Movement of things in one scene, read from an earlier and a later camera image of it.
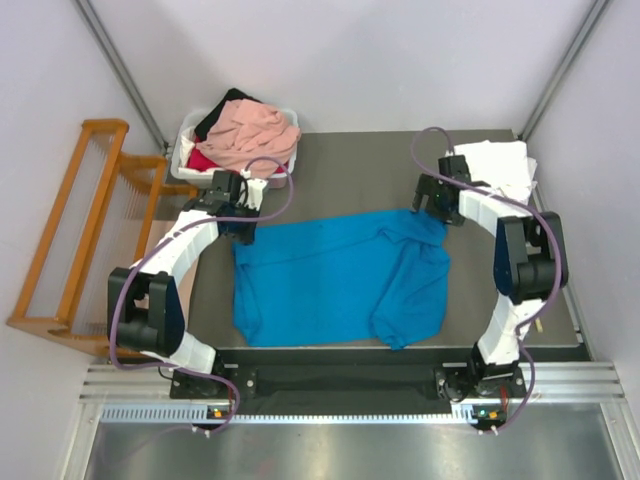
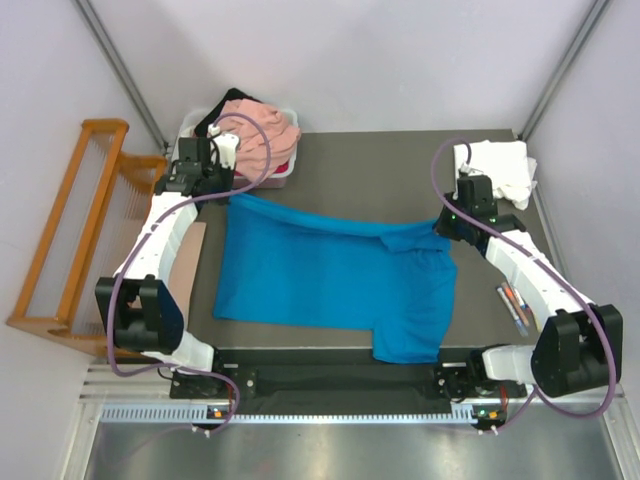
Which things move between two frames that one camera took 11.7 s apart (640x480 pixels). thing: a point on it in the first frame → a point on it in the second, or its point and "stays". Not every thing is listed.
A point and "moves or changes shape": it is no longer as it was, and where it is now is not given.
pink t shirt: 251,137 stays
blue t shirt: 372,277 moves or changes shape
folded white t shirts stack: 504,166 stays
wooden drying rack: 99,221 stays
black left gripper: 240,226 → 211,182
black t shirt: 209,120 stays
